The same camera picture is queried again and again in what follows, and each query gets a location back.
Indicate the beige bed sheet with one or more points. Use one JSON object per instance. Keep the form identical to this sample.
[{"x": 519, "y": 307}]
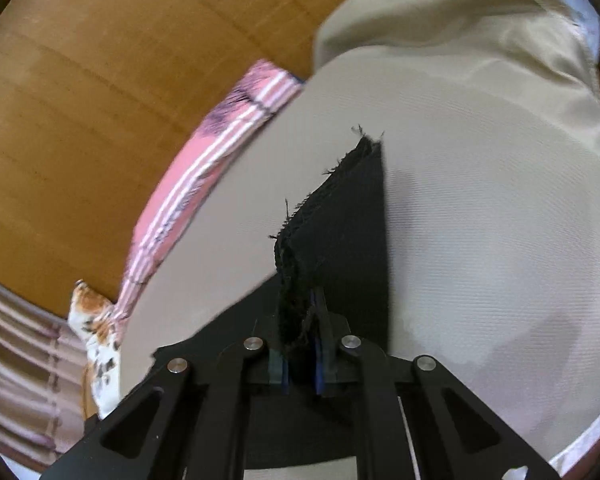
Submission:
[{"x": 480, "y": 210}]

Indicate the beige satin blanket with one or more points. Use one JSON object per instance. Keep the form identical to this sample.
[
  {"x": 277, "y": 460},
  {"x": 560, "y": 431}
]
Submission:
[{"x": 455, "y": 25}]

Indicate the striped floral curtain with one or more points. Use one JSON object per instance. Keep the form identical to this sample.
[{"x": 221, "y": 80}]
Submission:
[{"x": 25, "y": 380}]

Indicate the pink striped tree-print pillow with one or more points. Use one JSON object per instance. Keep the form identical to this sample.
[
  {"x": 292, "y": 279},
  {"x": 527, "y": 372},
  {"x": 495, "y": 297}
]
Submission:
[{"x": 250, "y": 110}]

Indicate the black pants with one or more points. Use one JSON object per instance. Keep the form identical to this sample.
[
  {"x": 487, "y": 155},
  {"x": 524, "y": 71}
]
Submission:
[{"x": 345, "y": 240}]

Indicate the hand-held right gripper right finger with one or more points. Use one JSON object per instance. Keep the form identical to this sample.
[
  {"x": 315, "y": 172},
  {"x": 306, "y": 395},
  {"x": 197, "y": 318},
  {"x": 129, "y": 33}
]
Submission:
[{"x": 321, "y": 367}]

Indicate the woven bamboo headboard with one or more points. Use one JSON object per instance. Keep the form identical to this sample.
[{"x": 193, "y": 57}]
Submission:
[{"x": 105, "y": 110}]

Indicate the white floral pillow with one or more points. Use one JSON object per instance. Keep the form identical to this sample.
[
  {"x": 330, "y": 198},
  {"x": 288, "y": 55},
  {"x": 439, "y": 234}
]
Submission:
[{"x": 100, "y": 340}]

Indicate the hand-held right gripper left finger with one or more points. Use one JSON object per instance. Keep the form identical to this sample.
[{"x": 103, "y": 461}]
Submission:
[{"x": 277, "y": 370}]

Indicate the pink striped blanket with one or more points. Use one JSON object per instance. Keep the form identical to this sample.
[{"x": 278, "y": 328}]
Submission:
[{"x": 152, "y": 245}]

